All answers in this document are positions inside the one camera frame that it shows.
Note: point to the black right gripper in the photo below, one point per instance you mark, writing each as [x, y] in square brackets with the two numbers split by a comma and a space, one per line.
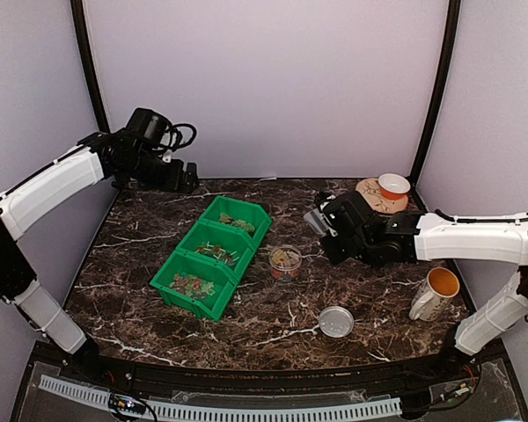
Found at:
[335, 255]

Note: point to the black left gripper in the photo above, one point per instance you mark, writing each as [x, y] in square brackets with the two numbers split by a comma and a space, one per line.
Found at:
[173, 181]

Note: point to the clear plastic cup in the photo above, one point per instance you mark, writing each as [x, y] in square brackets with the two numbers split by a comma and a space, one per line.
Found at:
[285, 262]

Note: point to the clear round plastic lid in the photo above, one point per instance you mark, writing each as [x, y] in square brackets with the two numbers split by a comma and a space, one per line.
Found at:
[336, 322]

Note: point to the green bin with popsicle candies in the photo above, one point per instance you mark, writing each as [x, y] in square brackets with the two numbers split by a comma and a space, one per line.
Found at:
[249, 217]

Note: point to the green bin with lollipops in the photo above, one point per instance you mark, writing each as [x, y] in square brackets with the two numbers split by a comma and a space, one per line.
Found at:
[221, 244]

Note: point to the green bin with star candies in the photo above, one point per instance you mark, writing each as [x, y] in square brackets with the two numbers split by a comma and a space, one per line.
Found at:
[196, 284]

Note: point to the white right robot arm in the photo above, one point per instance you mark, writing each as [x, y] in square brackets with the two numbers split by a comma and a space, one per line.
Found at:
[422, 236]

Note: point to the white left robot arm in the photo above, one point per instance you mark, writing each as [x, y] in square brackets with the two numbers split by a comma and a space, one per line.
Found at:
[20, 208]

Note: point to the orange and white bowl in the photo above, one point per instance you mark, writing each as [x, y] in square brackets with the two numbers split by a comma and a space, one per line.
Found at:
[393, 186]

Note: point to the white mug orange inside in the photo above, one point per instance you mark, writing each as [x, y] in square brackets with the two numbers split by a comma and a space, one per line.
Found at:
[433, 296]

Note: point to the left black frame post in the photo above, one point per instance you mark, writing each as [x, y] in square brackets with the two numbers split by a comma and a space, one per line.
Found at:
[87, 60]

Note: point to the black frame post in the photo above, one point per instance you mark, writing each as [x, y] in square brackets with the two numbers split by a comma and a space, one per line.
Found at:
[437, 95]
[87, 60]

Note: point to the grey slotted cable duct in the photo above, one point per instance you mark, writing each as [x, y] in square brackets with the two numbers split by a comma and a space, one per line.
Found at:
[128, 408]

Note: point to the right black frame post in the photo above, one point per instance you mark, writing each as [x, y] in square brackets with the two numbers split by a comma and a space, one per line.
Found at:
[437, 95]

